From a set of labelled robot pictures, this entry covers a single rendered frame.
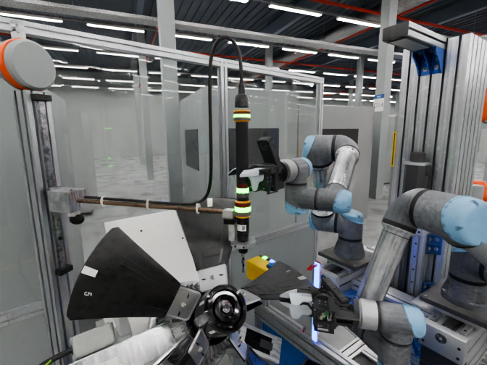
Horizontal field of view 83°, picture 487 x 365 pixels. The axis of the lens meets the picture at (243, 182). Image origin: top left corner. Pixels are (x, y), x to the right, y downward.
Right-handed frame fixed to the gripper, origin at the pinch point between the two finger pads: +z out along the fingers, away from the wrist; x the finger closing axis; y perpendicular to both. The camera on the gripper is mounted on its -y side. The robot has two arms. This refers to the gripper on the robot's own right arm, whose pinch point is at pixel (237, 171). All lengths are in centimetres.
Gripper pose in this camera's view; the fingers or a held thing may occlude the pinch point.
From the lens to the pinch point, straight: 73.3
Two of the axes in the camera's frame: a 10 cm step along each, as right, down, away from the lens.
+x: -7.5, -1.1, 6.6
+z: -6.6, 1.3, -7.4
